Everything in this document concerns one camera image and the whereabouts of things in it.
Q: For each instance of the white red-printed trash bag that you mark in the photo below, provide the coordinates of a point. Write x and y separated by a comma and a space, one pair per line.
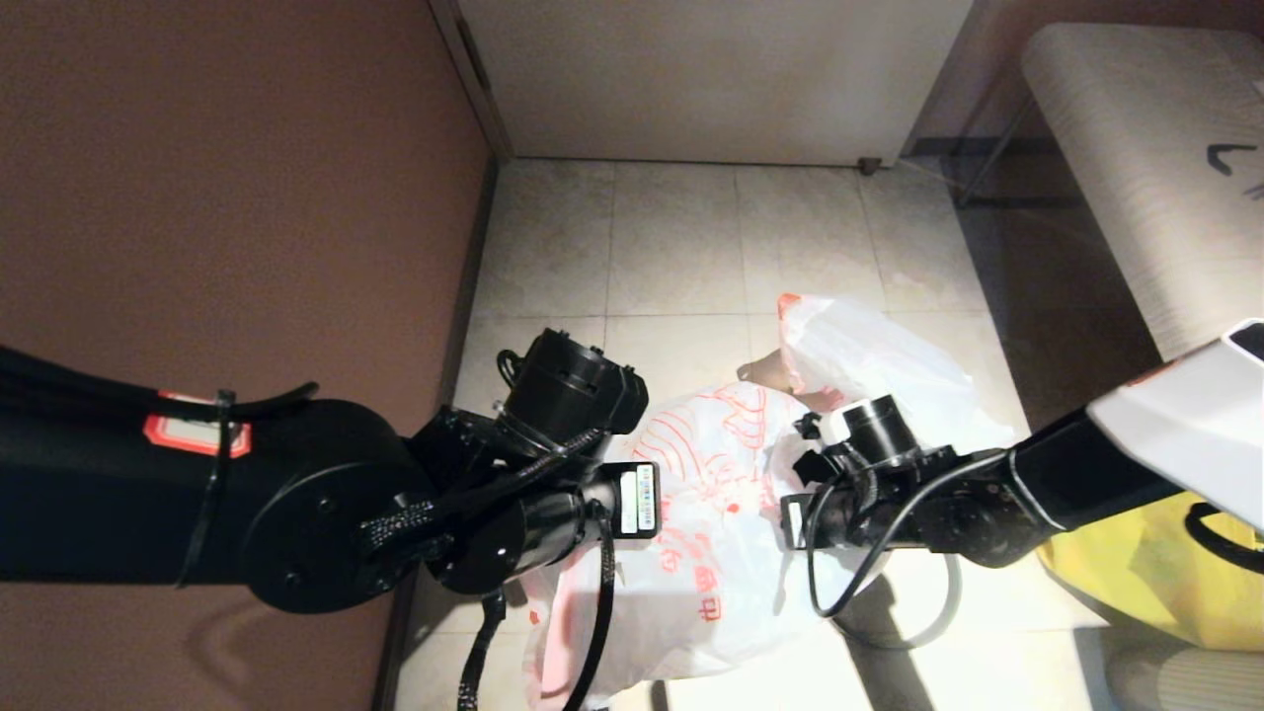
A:
869, 355

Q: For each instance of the dark metal bench frame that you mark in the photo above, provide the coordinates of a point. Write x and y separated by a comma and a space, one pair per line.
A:
938, 148

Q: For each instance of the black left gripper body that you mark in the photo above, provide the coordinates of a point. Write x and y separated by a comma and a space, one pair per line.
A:
592, 513

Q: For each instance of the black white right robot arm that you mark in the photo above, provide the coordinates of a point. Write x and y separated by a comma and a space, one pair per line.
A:
1066, 474

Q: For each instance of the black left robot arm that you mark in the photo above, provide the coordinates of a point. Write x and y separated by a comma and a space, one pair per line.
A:
148, 494

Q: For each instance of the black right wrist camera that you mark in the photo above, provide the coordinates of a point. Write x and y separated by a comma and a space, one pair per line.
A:
810, 427

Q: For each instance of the white red-printed plastic bag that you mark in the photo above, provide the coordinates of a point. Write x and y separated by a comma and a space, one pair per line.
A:
711, 553

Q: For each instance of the beige striped cushion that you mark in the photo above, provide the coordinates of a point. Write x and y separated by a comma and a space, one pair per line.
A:
1175, 683

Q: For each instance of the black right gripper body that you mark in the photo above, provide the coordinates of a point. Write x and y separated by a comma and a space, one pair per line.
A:
839, 513

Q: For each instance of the small metal door stop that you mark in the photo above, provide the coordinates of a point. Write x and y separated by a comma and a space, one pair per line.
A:
869, 166

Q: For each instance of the yellow plastic bag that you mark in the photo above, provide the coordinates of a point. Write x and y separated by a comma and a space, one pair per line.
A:
1136, 573

